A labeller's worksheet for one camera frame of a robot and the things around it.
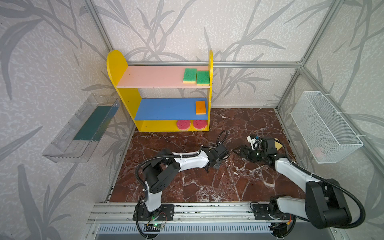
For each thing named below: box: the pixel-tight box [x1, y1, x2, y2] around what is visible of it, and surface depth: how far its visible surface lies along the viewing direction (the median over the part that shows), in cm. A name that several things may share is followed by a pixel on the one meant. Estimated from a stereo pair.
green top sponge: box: [183, 68, 197, 84], surface depth 80 cm
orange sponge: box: [195, 101, 206, 115], surface depth 102 cm
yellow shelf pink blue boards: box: [107, 50, 214, 132], surface depth 100 cm
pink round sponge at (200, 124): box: [193, 120, 208, 129], surface depth 107 cm
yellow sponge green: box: [196, 71, 210, 87], surface depth 78 cm
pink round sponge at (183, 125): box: [177, 120, 191, 131], surface depth 107 cm
